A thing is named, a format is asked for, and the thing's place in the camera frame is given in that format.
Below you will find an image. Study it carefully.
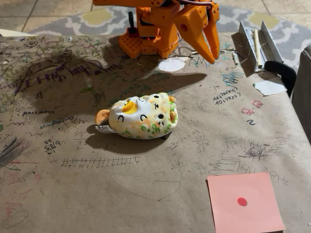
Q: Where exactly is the white plush cat toy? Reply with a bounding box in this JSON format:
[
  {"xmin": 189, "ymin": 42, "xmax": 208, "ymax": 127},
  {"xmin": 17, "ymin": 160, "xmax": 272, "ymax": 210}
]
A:
[{"xmin": 94, "ymin": 92, "xmax": 179, "ymax": 140}]

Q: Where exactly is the white tape piece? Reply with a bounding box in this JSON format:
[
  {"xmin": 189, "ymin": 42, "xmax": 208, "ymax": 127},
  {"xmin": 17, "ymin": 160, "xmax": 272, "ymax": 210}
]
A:
[{"xmin": 253, "ymin": 77, "xmax": 288, "ymax": 97}]

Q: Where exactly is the black curved clamp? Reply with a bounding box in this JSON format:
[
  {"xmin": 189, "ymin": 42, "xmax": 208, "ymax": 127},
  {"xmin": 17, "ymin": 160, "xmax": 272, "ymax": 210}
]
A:
[{"xmin": 263, "ymin": 60, "xmax": 297, "ymax": 98}]

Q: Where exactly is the scribbled brown paper table cover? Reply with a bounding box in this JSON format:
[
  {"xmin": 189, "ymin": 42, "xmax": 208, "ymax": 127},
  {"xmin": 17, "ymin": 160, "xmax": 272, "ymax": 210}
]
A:
[{"xmin": 0, "ymin": 33, "xmax": 311, "ymax": 233}]

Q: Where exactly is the grey yellow patterned rug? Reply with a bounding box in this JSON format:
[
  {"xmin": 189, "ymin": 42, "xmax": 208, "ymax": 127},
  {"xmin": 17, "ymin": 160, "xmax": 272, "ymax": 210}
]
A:
[{"xmin": 28, "ymin": 4, "xmax": 311, "ymax": 73}]

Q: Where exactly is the pink sticky note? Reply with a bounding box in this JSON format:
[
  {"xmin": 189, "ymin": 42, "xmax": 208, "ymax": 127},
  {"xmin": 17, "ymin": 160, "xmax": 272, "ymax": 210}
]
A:
[{"xmin": 207, "ymin": 172, "xmax": 287, "ymax": 233}]

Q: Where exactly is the red gripper servo cable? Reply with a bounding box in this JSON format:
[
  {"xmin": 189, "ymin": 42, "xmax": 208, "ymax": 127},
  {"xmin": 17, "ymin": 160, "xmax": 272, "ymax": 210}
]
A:
[{"xmin": 178, "ymin": 0, "xmax": 212, "ymax": 9}]

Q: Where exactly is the metal paper cutter rail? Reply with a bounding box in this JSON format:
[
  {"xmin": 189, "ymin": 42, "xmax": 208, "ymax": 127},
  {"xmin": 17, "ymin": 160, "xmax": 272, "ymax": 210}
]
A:
[{"xmin": 238, "ymin": 20, "xmax": 284, "ymax": 73}]

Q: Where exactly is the grey upholstered seat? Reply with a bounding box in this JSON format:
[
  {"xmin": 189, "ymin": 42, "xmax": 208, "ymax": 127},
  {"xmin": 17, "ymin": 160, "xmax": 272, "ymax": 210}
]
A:
[{"xmin": 291, "ymin": 45, "xmax": 311, "ymax": 121}]

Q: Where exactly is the white round paper patch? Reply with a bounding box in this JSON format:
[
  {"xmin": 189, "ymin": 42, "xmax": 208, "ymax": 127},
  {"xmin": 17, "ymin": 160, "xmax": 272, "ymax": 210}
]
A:
[{"xmin": 157, "ymin": 56, "xmax": 190, "ymax": 72}]

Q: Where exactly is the pale wooden stick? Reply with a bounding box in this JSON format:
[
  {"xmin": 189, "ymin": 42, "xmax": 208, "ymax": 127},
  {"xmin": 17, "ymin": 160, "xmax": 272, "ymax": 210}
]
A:
[{"xmin": 253, "ymin": 28, "xmax": 264, "ymax": 69}]

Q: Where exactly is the white paper sheet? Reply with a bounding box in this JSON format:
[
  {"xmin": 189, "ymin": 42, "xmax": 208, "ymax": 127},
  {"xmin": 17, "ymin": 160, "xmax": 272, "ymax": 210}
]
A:
[{"xmin": 0, "ymin": 28, "xmax": 37, "ymax": 38}]

